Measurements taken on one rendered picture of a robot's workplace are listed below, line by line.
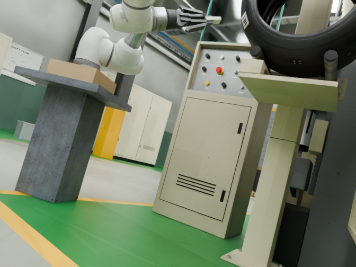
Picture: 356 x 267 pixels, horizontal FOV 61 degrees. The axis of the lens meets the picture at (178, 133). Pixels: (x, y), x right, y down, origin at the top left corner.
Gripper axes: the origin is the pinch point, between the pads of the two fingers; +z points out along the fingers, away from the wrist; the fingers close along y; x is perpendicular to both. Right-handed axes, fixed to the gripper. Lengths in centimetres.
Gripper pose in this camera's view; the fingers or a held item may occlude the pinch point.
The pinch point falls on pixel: (212, 20)
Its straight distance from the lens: 134.6
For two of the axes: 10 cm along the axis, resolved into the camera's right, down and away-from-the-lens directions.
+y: 2.0, 9.3, -3.1
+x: 2.6, -3.6, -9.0
